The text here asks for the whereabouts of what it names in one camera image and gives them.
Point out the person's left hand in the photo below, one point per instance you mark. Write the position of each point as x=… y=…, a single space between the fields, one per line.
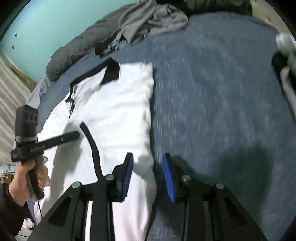
x=18 y=183

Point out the person's left forearm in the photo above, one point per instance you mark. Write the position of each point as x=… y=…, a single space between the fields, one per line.
x=11 y=220

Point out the dark grey rolled duvet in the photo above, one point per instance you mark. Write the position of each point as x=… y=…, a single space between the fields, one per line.
x=69 y=58

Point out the black crumpled garment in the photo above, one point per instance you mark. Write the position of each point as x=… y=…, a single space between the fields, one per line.
x=104 y=47

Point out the grey crumpled garment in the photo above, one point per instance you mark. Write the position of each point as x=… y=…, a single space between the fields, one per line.
x=152 y=20

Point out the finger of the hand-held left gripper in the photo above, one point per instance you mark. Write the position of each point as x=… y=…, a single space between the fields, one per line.
x=62 y=139

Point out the cream curtain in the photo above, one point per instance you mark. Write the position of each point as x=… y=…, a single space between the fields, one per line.
x=11 y=97

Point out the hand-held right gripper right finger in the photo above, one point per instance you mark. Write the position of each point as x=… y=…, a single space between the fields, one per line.
x=168 y=178

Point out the light grey crumpled sheet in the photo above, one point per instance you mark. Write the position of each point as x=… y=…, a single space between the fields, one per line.
x=39 y=92

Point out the white shirt with black trim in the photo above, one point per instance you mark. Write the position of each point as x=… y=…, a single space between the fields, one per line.
x=120 y=111

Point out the cream bed headboard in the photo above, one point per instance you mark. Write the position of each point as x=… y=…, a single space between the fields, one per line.
x=272 y=14

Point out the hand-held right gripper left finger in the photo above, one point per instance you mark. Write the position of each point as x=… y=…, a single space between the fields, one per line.
x=127 y=176

